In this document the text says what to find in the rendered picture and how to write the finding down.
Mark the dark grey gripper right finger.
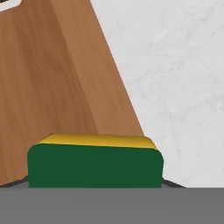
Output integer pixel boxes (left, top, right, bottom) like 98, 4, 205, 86
161, 178, 187, 189

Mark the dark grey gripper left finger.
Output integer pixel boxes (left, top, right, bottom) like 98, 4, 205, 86
0, 175, 30, 189

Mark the green and yellow sponge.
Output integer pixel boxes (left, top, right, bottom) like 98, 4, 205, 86
27, 132, 165, 189

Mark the wooden cutting board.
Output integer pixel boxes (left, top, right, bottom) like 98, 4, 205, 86
0, 0, 145, 187

